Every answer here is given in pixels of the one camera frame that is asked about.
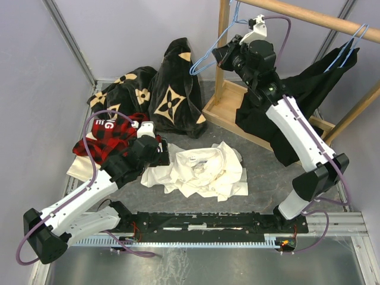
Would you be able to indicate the red black plaid shirt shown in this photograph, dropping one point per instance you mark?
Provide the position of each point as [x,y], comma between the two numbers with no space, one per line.
[112,137]

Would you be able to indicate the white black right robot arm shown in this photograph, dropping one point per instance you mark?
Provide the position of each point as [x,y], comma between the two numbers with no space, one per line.
[270,112]

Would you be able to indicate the white dress shirt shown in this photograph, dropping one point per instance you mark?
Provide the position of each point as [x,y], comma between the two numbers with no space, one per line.
[215,171]

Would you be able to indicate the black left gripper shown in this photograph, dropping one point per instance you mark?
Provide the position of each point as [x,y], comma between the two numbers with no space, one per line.
[161,158]

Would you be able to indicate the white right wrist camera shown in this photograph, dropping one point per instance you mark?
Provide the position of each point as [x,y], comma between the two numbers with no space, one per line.
[258,30]

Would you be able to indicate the black button shirt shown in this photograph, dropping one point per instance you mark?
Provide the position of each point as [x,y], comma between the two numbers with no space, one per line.
[309,88]

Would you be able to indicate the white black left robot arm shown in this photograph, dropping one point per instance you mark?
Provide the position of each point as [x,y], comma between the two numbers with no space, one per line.
[53,230]

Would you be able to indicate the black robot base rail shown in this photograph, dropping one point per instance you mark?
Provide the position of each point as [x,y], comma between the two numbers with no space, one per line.
[204,230]

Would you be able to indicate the cream folded cloth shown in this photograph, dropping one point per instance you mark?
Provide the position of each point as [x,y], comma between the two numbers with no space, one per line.
[81,168]

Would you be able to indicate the aluminium frame rail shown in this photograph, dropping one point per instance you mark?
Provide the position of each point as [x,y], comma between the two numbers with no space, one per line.
[58,18]

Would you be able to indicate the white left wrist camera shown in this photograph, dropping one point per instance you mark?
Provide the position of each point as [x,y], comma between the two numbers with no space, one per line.
[143,128]

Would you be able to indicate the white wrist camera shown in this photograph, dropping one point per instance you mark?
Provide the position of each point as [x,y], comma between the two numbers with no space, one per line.
[143,128]
[258,30]

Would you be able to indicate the black beige patterned fleece blanket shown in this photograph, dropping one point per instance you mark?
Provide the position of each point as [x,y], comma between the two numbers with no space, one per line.
[170,96]

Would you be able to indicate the light blue hanger with shirt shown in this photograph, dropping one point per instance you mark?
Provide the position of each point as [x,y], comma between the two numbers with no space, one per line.
[348,48]

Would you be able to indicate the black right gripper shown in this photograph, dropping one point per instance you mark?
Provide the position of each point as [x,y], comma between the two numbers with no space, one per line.
[224,54]

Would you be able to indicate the wooden clothes rack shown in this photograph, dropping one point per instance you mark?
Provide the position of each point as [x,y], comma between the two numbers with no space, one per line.
[309,40]

